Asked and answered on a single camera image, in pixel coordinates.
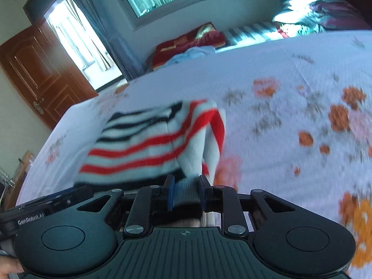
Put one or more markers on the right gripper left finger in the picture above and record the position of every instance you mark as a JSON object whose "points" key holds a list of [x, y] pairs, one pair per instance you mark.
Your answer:
{"points": [[140, 208]]}

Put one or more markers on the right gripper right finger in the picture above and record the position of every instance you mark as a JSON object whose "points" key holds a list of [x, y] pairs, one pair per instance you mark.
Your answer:
{"points": [[230, 204]]}

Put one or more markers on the striped knit children's sweater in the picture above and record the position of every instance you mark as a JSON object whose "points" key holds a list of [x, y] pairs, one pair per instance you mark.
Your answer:
{"points": [[139, 149]]}

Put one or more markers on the person's left hand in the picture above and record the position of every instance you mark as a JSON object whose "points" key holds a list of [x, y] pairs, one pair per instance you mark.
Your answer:
{"points": [[9, 265]]}

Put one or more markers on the wooden side furniture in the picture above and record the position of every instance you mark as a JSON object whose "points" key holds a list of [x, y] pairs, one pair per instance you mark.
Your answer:
{"points": [[12, 185]]}

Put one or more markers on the floral white bed sheet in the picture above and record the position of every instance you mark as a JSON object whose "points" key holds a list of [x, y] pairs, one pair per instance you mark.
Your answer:
{"points": [[298, 125]]}

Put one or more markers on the brown wooden door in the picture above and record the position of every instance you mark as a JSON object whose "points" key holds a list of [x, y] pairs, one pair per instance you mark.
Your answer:
{"points": [[43, 73]]}

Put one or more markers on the light blue cloth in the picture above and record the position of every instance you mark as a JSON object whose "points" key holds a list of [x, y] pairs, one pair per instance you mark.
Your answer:
{"points": [[191, 53]]}

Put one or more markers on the striped cushion bench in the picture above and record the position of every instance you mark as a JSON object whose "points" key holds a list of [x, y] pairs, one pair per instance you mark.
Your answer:
{"points": [[252, 34]]}

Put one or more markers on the red gold pillow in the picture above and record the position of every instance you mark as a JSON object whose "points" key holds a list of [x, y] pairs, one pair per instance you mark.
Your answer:
{"points": [[204, 35]]}

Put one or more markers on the folded maroon quilt pile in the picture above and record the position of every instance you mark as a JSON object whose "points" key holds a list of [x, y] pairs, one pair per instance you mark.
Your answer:
{"points": [[299, 17]]}

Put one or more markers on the grey curtain left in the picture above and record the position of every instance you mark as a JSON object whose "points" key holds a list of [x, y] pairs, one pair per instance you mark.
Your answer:
{"points": [[96, 13]]}

